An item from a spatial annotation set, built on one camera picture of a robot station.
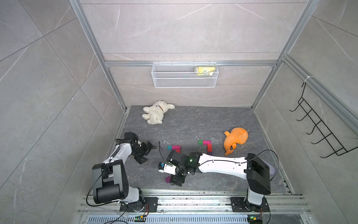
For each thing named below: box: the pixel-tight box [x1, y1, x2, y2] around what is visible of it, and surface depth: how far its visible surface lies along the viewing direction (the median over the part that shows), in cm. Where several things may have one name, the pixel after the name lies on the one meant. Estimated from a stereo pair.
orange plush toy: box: [223, 127, 249, 156], surface depth 97 cm
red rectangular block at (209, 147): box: [207, 144, 213, 152], surface depth 97 cm
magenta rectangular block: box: [202, 140, 212, 146], surface depth 100 cm
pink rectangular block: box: [172, 145, 181, 150], surface depth 97 cm
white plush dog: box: [141, 99, 176, 125], surface depth 109 cm
